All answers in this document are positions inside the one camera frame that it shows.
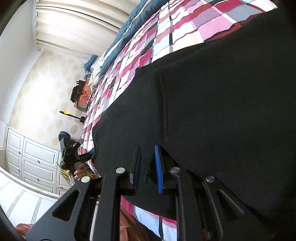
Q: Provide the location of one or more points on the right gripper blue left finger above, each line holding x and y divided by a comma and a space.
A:
134, 173

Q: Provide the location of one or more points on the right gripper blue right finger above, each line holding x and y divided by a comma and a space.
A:
159, 167

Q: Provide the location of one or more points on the black pants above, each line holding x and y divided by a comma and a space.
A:
224, 108

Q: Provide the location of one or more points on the person's left hand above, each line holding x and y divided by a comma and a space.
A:
84, 169

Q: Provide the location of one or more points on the blue round fan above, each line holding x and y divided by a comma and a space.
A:
62, 135

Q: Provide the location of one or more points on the white cabinet with drawers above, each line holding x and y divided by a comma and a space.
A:
35, 164

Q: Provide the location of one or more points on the black stick with yellow tag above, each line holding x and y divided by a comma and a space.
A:
67, 113

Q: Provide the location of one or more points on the orange red box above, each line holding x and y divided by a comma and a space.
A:
84, 97

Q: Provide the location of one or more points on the black bag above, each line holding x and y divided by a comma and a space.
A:
77, 91

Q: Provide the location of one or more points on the beige curtain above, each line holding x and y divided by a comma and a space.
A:
80, 28

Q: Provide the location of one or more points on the plaid pink red bedsheet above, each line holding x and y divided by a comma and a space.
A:
212, 207

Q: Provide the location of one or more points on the dark blue quilt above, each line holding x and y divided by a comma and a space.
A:
138, 16

